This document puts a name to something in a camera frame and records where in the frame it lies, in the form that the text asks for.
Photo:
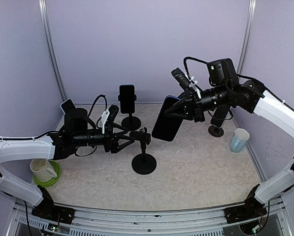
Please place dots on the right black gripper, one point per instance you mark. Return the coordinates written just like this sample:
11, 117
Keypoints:
193, 104

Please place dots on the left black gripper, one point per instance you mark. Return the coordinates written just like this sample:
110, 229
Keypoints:
113, 145

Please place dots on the black pole phone stand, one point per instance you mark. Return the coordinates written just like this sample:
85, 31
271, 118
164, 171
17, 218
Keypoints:
131, 122
143, 163

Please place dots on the black smartphone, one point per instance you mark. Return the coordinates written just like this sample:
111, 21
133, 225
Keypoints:
67, 106
127, 99
219, 116
165, 128

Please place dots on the folding plate phone stand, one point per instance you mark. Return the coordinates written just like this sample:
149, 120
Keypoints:
215, 131

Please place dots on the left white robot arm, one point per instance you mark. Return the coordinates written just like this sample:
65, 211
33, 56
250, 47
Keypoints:
78, 131

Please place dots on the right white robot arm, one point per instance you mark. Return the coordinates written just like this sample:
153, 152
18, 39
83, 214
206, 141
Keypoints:
252, 96

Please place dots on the green saucer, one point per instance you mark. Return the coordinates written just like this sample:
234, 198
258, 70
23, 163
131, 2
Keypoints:
53, 180

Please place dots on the light blue mug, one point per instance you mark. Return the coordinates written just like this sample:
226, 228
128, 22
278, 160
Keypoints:
239, 140

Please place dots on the cream ribbed mug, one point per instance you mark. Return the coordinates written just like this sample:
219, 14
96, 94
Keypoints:
42, 170

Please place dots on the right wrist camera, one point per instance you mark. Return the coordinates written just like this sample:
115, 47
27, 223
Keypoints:
187, 84

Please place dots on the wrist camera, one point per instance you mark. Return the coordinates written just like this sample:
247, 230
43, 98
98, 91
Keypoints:
187, 84
107, 118

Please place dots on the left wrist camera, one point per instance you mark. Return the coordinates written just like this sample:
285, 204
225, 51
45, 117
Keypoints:
107, 118

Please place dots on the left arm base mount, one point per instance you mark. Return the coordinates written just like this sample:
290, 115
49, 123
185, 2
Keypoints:
46, 209

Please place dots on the front aluminium rail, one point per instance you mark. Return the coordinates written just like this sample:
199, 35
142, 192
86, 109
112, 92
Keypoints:
209, 221

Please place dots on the right aluminium frame post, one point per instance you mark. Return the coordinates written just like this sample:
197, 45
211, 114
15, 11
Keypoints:
247, 35

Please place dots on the aluminium frame post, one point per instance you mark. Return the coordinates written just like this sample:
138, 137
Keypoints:
50, 47
247, 35

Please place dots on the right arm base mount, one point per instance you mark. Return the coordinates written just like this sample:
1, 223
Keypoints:
251, 208

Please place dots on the left aluminium frame post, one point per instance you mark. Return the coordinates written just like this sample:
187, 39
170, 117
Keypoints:
50, 47

